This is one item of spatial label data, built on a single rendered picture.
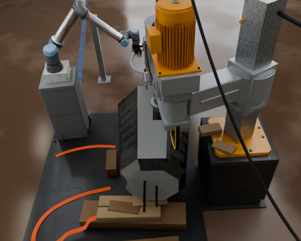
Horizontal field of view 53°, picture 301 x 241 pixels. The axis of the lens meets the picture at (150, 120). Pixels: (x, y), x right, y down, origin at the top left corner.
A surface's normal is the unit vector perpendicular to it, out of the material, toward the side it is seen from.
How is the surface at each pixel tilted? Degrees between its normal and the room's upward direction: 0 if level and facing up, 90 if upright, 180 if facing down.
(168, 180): 90
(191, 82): 90
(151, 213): 0
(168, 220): 0
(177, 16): 90
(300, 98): 0
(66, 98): 90
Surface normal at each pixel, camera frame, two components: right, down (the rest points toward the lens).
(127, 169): -0.62, -0.02
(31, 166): -0.05, -0.73
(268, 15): 0.52, 0.56
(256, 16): -0.85, 0.39
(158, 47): 0.15, 0.67
